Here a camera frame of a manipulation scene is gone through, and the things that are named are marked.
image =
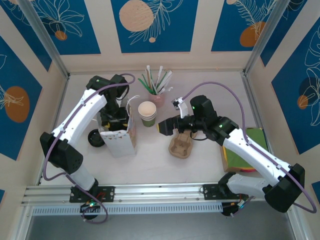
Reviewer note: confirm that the animal print paper gift bag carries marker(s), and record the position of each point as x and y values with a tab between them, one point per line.
120	145

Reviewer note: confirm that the brown pulp cup carrier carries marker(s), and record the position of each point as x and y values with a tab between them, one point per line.
181	148

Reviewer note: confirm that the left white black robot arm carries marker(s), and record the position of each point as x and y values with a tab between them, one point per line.
82	112

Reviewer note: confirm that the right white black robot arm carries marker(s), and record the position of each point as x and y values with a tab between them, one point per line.
250	152

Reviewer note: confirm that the green paper cup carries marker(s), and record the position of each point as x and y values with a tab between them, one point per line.
148	119
148	124

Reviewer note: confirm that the black plastic cup lid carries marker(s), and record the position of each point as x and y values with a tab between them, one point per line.
96	138

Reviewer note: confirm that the stack of paper cups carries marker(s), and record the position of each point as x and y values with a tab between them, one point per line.
147	108

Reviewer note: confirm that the pink metal straw bucket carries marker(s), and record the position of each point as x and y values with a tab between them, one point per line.
158	100

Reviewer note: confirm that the tan tipped wrapped straw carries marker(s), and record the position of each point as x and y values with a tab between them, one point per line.
149	75

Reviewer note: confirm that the small circuit board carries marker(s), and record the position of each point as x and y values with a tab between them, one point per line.
90	205
240	206

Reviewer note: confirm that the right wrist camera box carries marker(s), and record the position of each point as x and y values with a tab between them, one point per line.
182	107

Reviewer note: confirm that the aluminium side rail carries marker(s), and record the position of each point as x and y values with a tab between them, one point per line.
246	80
65	85

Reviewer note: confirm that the long aluminium base rail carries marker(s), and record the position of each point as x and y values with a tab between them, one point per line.
160	192

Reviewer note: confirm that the aluminium frame post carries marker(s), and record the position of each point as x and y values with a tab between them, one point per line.
45	37
262	37

